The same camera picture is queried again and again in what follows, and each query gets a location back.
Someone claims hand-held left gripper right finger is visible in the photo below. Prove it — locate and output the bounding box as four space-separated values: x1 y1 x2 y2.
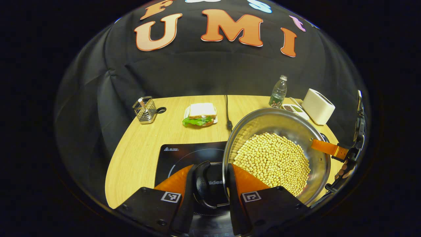
227 163 311 236

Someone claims clear plastic water bottle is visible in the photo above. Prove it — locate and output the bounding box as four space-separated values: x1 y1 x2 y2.
268 75 288 108

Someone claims black power cable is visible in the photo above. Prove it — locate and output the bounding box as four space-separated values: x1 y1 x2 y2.
225 95 233 131

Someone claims black backdrop cloth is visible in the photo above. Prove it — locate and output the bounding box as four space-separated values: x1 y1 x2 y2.
54 0 369 185

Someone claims wire mesh holder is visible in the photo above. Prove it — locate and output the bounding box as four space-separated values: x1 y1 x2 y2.
132 96 157 124

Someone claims black induction cooktop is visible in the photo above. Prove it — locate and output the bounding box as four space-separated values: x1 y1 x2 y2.
155 142 237 237

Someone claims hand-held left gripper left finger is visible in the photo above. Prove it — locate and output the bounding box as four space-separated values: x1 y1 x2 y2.
116 164 198 236

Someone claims sandwich with lettuce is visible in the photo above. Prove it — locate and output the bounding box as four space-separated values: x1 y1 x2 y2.
182 103 217 127

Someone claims pile of yellow soybeans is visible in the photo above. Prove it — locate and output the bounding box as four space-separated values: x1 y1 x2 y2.
233 132 311 197

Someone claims white divided dish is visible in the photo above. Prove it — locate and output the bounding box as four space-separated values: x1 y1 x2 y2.
282 104 310 120

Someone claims white toaster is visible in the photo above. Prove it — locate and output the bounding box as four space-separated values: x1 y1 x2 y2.
301 88 336 125

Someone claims stainless steel pot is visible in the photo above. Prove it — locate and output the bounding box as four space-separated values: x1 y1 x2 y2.
193 108 331 209

